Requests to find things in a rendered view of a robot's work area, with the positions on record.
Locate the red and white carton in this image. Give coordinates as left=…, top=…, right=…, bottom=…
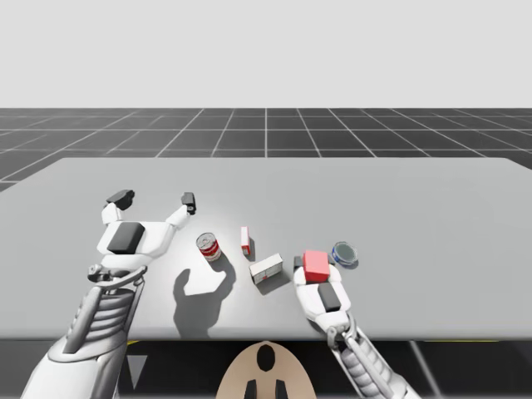
left=249, top=253, right=284, bottom=286

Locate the blue flat can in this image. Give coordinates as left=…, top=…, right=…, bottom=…
left=332, top=241, right=358, bottom=267

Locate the tan robot part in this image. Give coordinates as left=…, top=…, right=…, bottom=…
left=214, top=340, right=318, bottom=399

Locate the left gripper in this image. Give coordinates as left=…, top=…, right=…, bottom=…
left=96, top=189, right=197, bottom=269

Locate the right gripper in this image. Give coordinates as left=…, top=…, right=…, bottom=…
left=293, top=254, right=352, bottom=332

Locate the red cube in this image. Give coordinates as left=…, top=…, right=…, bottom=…
left=302, top=249, right=332, bottom=284

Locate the red and white can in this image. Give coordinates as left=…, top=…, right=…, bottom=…
left=195, top=232, right=223, bottom=263

